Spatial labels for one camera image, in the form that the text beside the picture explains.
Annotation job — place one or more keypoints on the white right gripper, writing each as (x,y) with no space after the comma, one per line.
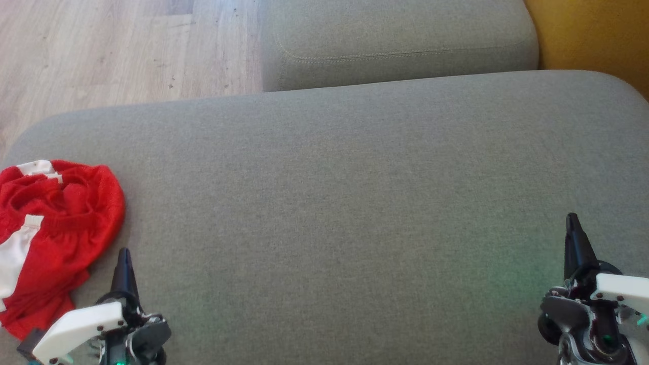
(618,294)

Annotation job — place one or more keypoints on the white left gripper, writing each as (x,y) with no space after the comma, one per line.
(81,324)

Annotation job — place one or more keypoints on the red shorts with white stripe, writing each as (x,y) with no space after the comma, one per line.
(50,274)

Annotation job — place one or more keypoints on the large grey sofa seat cushion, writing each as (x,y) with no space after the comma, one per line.
(324,203)

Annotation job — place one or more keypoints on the narrow yellow sofa back cushion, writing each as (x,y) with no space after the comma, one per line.
(593,30)

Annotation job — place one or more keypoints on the small grey sofa seat cushion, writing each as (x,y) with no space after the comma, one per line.
(395,35)

